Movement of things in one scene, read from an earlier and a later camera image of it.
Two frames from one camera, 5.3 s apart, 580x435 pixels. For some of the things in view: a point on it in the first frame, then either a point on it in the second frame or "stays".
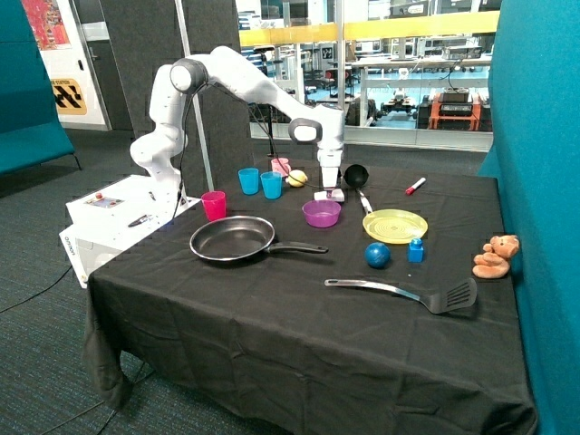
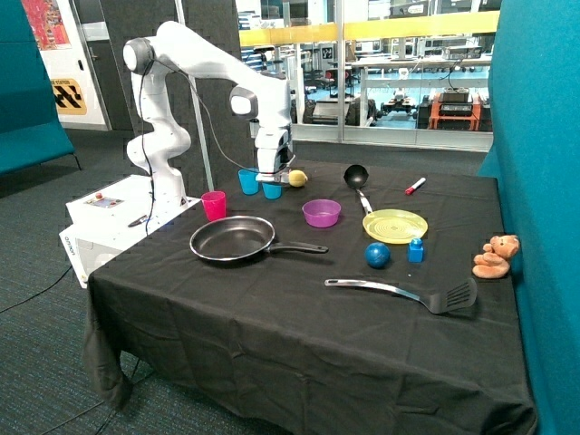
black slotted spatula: x=447 y=298 stays
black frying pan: x=241 y=237 stays
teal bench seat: x=32 y=129 stays
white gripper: x=330 y=161 → x=275 y=152
